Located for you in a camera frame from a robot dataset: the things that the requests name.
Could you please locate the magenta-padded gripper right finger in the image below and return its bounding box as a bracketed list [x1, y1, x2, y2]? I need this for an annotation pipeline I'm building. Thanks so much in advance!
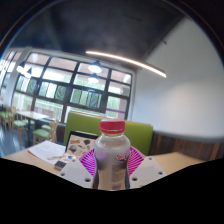
[128, 145, 169, 190]

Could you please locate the clear red-capped drink bottle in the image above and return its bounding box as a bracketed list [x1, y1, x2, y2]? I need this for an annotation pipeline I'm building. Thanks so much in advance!
[92, 118, 132, 191]

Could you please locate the group of pendant lamps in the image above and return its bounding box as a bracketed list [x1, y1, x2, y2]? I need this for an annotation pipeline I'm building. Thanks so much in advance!
[15, 60, 103, 84]

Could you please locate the wooden dining table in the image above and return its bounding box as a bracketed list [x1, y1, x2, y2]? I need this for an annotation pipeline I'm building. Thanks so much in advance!
[15, 109, 51, 134]

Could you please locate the small dark box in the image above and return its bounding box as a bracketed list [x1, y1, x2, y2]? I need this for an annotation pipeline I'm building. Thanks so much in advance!
[53, 159, 68, 171]

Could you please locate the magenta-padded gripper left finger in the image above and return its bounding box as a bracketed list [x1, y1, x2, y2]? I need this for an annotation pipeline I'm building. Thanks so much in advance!
[58, 147, 98, 190]

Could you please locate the sticker-covered black laptop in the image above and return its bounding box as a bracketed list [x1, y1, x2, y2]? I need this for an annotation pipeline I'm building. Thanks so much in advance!
[63, 130, 99, 161]

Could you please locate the white paper sheet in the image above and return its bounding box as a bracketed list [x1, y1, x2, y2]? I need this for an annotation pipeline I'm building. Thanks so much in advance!
[27, 139, 67, 166]

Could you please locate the large dark-framed window wall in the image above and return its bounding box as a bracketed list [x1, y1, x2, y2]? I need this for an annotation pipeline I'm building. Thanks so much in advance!
[0, 49, 134, 123]

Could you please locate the group of green-seated wooden chairs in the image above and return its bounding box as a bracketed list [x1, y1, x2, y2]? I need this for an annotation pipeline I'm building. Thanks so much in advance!
[0, 106, 59, 146]

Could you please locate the long curved ceiling light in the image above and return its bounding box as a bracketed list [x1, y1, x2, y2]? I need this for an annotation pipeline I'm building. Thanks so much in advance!
[85, 50, 168, 79]

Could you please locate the green upholstered bench backrest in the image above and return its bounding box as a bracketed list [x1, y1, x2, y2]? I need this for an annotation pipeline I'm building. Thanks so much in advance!
[63, 110, 154, 156]

